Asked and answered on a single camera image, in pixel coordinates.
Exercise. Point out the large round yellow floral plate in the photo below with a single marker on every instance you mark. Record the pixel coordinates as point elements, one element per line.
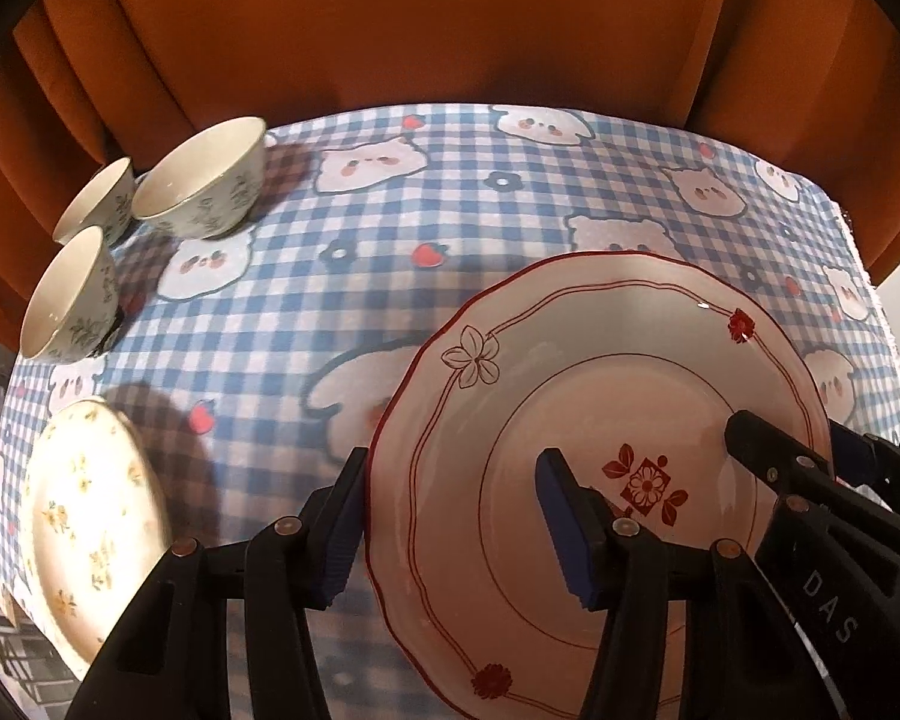
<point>64,645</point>

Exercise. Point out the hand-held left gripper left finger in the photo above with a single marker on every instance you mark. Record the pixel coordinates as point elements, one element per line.
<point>345,532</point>

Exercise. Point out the blue checkered printed tablecloth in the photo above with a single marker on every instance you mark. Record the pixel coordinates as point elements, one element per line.
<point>435,300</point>

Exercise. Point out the orange-brown curtain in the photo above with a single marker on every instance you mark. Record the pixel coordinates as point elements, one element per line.
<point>420,30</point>

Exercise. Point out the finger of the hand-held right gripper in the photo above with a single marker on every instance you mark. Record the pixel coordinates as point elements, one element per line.
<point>772,450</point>
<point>855,454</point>

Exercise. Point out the white floral bowl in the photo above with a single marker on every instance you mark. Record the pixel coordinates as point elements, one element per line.
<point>82,322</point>
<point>195,202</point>
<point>112,202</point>

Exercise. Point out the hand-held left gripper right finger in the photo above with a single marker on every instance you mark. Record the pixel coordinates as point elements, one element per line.
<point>570,540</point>

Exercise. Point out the white plate with red pattern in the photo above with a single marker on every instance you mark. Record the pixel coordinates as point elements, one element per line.
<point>495,405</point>

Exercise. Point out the scalloped yellow floral plate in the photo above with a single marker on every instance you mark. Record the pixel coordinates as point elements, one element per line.
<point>97,510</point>

